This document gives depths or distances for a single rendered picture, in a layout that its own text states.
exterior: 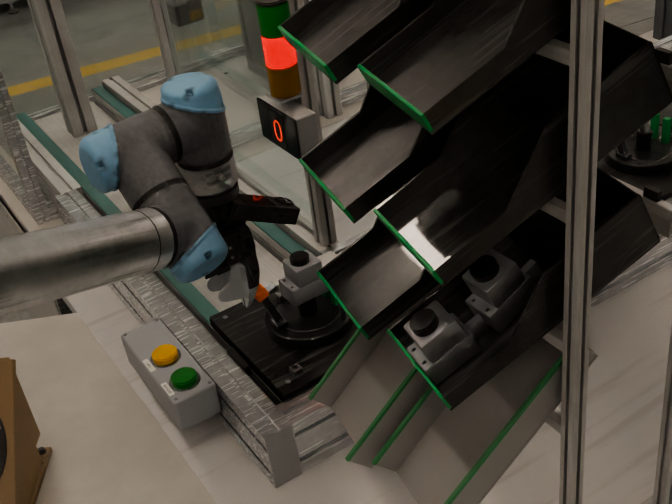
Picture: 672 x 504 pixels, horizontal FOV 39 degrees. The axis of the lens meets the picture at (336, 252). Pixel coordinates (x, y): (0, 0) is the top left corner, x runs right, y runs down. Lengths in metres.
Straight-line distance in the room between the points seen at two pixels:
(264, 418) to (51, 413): 0.42
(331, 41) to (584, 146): 0.29
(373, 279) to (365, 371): 0.17
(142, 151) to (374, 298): 0.33
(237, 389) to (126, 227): 0.42
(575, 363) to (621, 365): 0.55
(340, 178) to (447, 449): 0.35
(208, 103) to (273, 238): 0.58
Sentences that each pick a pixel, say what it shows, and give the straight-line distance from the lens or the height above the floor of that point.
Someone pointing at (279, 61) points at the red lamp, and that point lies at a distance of 1.48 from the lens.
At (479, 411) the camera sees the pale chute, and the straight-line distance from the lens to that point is 1.14.
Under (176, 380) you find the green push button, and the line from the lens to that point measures 1.43.
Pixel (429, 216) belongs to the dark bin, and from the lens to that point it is 0.96.
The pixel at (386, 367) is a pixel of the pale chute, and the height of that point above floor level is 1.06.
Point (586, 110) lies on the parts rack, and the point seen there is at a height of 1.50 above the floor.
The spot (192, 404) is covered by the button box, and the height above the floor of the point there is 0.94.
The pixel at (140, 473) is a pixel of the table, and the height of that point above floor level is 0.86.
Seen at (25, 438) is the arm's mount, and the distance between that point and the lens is 1.47.
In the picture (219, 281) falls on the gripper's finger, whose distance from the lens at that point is 1.38.
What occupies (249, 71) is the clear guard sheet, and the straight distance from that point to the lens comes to 1.71.
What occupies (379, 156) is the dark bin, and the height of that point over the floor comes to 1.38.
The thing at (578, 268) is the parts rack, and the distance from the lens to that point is 0.92.
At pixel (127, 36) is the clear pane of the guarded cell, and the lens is 2.65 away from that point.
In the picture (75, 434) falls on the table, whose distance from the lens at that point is 1.57.
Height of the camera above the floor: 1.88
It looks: 34 degrees down
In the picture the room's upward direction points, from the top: 8 degrees counter-clockwise
